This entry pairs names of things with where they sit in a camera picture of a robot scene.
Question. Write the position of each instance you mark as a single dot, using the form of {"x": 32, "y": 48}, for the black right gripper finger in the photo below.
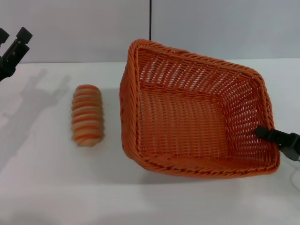
{"x": 264, "y": 133}
{"x": 293, "y": 154}

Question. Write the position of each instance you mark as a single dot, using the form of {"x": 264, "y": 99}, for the orange striped bread roll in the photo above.
{"x": 87, "y": 114}

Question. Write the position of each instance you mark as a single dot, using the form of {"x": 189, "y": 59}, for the black vertical wall strip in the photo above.
{"x": 150, "y": 18}

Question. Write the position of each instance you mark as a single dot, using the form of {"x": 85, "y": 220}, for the orange woven rectangular basket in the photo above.
{"x": 182, "y": 122}

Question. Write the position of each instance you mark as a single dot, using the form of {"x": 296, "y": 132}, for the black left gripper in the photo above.
{"x": 5, "y": 69}

